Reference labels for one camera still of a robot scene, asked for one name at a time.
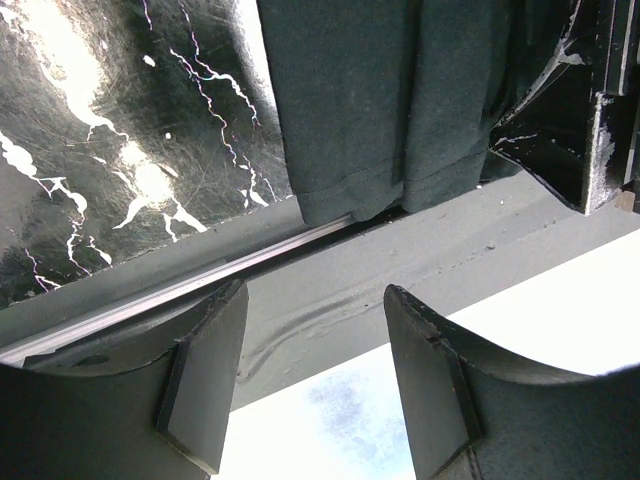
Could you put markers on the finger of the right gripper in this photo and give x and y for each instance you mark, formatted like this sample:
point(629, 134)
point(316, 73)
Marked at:
point(576, 131)

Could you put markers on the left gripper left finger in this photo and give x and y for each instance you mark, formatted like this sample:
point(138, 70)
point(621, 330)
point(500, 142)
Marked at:
point(147, 399)

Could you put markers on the black marble pattern mat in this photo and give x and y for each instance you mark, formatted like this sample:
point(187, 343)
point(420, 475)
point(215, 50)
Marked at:
point(127, 126)

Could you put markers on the black t shirt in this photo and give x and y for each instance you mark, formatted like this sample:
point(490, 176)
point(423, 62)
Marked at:
point(392, 102)

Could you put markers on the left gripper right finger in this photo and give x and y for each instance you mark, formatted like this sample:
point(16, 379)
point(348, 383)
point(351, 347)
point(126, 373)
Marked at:
point(475, 410)

